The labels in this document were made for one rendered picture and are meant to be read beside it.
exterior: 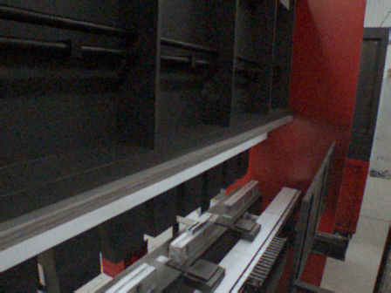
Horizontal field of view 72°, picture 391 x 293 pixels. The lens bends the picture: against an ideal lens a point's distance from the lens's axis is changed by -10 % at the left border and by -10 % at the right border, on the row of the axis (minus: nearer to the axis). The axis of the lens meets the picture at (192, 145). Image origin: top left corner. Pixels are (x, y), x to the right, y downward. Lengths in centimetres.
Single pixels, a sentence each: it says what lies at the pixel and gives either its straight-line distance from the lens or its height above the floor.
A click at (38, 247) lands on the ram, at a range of 75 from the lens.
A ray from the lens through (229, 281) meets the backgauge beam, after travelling 113.
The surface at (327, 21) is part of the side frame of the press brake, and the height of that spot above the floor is 210.
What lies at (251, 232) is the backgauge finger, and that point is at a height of 102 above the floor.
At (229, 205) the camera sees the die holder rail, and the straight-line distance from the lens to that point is 176.
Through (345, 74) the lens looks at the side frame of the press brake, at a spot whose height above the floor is 177.
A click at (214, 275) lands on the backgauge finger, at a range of 108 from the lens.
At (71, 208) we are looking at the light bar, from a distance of 50.
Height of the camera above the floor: 168
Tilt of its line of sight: 13 degrees down
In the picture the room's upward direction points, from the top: 3 degrees clockwise
